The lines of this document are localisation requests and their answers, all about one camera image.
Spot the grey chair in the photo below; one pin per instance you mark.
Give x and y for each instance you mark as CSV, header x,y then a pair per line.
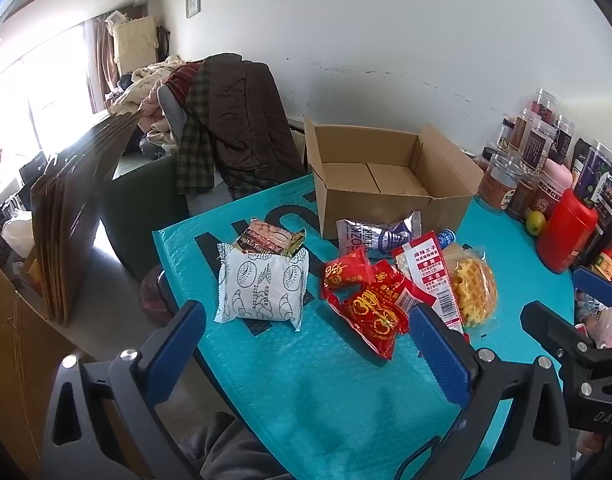
x,y
173,110

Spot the black white pouch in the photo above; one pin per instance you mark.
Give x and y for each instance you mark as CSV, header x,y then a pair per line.
x,y
580,157

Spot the teal bubble mailer mat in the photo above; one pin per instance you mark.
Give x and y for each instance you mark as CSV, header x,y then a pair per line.
x,y
311,400

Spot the pink canister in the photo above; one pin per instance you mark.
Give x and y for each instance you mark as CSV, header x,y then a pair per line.
x,y
551,185

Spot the red canister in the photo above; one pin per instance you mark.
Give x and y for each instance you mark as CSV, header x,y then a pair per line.
x,y
566,232

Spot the small clear nut jar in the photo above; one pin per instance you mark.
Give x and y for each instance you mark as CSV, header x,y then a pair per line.
x,y
506,132

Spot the large red snack packet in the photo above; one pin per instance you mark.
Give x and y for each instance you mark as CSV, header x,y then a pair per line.
x,y
376,320

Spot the brown curtain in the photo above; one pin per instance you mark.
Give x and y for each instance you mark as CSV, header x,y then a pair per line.
x,y
100,60

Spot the brown quilted jacket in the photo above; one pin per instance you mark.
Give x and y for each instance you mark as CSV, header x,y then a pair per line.
x,y
251,120

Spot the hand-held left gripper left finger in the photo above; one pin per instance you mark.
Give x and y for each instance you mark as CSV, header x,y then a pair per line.
x,y
178,345

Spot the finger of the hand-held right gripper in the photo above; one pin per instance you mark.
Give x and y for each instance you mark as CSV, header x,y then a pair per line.
x,y
596,285
551,325

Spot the stack of flat cardboard sheets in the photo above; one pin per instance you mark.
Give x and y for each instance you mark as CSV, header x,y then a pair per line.
x,y
80,210

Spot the long red white packet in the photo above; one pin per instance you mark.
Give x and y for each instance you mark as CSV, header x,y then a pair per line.
x,y
431,280

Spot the green lime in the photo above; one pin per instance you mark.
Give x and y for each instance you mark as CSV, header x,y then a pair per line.
x,y
535,221

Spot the cream foam board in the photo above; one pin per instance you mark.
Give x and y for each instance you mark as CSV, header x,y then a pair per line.
x,y
133,40

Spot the clear jar brown label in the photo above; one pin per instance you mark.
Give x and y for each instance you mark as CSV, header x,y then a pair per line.
x,y
527,127

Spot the clear jar purple label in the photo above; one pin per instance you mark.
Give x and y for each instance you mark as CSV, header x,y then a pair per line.
x,y
593,170

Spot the white plastic bag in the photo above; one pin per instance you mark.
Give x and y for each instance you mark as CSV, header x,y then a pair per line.
x,y
15,227

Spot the person's grey trousers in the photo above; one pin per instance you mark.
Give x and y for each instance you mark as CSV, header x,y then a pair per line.
x,y
225,452

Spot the wide jar brown contents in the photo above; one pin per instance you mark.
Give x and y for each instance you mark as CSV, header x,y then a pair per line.
x,y
498,182

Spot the brown yellow nut packet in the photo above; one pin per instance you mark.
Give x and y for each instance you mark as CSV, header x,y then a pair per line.
x,y
268,240

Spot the silver purple snack packet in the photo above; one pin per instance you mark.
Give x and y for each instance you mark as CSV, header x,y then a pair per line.
x,y
376,237

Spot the brown cardboard box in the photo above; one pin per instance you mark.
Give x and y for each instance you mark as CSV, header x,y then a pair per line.
x,y
366,210

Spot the clear jar dark label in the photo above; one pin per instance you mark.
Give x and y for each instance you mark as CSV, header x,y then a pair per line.
x,y
566,135

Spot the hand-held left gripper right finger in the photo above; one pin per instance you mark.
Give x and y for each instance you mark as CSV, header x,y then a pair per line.
x,y
438,355

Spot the green plaid scarf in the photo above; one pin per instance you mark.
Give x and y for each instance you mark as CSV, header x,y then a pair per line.
x,y
195,145

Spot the clear jar black label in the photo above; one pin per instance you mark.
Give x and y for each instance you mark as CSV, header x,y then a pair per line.
x,y
541,147

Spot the clear jar red label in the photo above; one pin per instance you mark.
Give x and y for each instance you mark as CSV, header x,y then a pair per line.
x,y
546,102

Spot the blue candy tube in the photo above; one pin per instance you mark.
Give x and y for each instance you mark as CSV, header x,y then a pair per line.
x,y
447,235

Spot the white illustrated snack packet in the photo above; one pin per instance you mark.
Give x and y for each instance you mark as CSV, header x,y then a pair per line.
x,y
261,285

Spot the small red snack packet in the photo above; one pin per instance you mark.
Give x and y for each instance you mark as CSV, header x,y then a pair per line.
x,y
346,270

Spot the pile of clothes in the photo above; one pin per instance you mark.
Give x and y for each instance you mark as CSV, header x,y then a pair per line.
x,y
145,95

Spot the clear waffle packet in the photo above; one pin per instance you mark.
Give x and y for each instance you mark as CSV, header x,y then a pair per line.
x,y
476,285

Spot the bright window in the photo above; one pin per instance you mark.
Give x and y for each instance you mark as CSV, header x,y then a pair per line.
x,y
30,90

